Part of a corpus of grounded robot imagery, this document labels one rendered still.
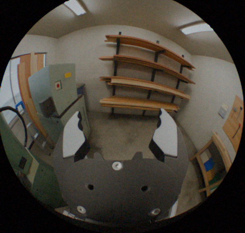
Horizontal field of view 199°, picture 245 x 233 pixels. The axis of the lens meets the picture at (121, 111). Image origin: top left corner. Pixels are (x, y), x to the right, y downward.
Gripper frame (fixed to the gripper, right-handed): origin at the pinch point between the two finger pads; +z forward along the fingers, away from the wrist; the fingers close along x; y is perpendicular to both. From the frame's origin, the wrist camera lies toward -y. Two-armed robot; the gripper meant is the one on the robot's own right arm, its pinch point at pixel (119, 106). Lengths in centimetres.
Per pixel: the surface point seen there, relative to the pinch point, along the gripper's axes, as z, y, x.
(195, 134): 53, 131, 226
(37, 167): -23, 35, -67
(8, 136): -22, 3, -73
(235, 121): -35, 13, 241
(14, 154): -29, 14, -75
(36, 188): -46, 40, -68
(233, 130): -44, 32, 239
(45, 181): -35, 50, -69
